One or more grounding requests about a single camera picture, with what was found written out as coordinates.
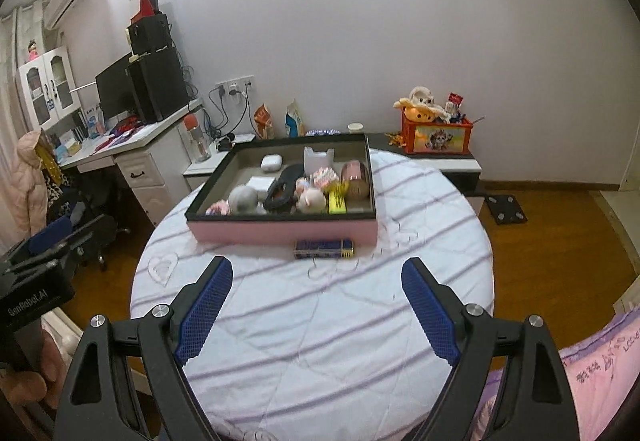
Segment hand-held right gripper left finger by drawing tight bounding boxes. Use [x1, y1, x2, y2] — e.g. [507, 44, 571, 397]
[52, 255, 234, 441]

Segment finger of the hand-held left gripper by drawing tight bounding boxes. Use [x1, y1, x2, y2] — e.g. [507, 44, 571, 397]
[60, 215, 118, 264]
[27, 217, 73, 254]

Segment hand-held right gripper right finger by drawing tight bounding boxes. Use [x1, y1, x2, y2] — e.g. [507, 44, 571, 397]
[401, 257, 581, 441]

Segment pink box with dark rim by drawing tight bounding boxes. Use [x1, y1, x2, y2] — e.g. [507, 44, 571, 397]
[185, 134, 378, 247]

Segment white astronaut figurine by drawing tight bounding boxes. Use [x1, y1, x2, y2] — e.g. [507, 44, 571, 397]
[228, 184, 268, 214]

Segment black case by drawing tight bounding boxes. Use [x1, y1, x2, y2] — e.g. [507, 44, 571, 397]
[263, 164, 305, 212]

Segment yellow packet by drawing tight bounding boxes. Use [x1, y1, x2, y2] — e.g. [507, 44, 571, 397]
[326, 184, 348, 213]

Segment pink jar with brown lid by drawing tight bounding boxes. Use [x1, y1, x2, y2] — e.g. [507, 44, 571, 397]
[341, 160, 372, 202]

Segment pink pig figurine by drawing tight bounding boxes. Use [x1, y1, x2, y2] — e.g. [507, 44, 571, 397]
[295, 177, 328, 213]

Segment pink and white striped item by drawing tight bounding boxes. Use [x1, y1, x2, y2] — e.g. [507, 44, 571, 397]
[311, 167, 337, 189]

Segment white plastic holder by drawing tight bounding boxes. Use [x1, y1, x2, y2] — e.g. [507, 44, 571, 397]
[303, 146, 335, 177]

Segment person's left hand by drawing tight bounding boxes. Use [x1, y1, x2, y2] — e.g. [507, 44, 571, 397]
[0, 316, 69, 413]

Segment black office chair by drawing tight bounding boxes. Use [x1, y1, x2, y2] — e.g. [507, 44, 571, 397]
[47, 181, 131, 272]

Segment pink jacket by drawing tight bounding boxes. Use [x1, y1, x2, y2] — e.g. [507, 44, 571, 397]
[15, 130, 63, 242]

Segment yellow patterned cloth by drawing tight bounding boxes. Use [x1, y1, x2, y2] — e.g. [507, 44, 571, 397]
[35, 141, 71, 217]

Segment white desk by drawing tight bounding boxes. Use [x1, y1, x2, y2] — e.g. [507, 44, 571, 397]
[57, 98, 201, 227]

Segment red papers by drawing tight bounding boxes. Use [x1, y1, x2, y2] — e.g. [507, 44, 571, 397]
[107, 116, 146, 138]

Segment blue and yellow box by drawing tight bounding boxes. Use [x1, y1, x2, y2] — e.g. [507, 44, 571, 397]
[293, 239, 355, 260]

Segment white nightstand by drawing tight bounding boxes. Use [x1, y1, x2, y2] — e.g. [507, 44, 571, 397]
[182, 134, 256, 194]

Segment black bathroom scale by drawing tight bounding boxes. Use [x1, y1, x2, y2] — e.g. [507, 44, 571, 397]
[483, 192, 528, 224]

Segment water bottle with orange cap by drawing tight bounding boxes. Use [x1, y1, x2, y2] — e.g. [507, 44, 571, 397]
[183, 114, 212, 163]

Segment white glass-door cabinet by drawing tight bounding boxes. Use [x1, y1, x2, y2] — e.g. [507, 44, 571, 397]
[15, 45, 78, 132]

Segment black computer monitor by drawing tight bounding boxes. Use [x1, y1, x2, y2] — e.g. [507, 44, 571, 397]
[95, 55, 138, 122]

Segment white curtain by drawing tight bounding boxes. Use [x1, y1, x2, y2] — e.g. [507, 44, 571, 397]
[0, 4, 56, 157]

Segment black computer tower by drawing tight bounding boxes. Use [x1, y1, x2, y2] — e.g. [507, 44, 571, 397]
[127, 46, 191, 124]

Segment red toy box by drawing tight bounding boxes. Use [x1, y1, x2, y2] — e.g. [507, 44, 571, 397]
[401, 114, 473, 155]

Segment purple printed blanket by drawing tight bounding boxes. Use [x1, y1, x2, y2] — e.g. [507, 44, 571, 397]
[470, 311, 640, 441]

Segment orange snack bag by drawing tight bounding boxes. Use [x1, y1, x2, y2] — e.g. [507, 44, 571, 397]
[253, 104, 275, 140]

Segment yellow plush toy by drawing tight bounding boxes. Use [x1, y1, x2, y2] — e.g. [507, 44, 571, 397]
[393, 98, 436, 123]

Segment blue and white snack bag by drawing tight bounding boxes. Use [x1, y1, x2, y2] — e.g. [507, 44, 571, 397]
[285, 98, 306, 138]

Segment black box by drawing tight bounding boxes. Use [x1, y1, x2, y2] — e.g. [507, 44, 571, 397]
[126, 14, 171, 56]

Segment red paper item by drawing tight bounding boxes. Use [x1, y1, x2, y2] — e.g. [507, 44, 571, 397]
[131, 0, 160, 24]

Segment black power cable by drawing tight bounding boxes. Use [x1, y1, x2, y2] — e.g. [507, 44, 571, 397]
[207, 88, 251, 139]

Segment white wall socket strip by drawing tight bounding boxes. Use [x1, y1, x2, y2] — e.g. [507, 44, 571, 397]
[215, 77, 255, 98]

